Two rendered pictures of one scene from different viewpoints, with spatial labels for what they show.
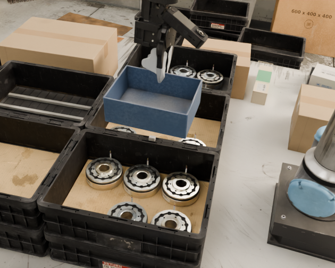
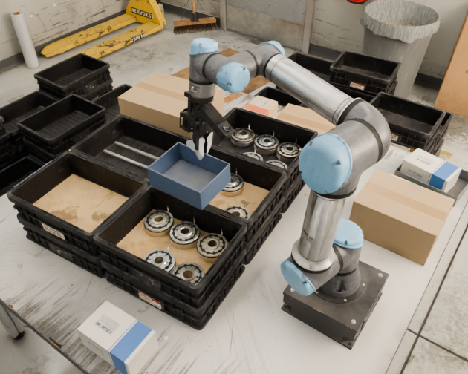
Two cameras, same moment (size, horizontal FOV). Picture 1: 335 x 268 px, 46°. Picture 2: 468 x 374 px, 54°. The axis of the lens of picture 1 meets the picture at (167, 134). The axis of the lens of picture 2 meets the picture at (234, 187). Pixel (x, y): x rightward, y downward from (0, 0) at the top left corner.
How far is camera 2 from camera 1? 0.58 m
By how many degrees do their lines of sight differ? 15
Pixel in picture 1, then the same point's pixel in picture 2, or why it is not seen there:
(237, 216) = (267, 280)
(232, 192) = (273, 259)
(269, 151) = not seen: hidden behind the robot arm
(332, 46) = not seen: outside the picture
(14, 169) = (96, 207)
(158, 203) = (191, 256)
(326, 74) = (420, 161)
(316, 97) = (382, 186)
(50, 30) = (166, 87)
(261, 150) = not seen: hidden behind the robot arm
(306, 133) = (360, 219)
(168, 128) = (189, 199)
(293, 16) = (466, 77)
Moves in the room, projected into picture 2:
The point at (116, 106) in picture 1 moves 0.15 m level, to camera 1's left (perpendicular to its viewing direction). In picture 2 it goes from (155, 176) to (111, 165)
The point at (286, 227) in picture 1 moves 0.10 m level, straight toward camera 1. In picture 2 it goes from (292, 298) to (270, 318)
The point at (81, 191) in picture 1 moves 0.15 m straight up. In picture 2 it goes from (137, 234) to (131, 202)
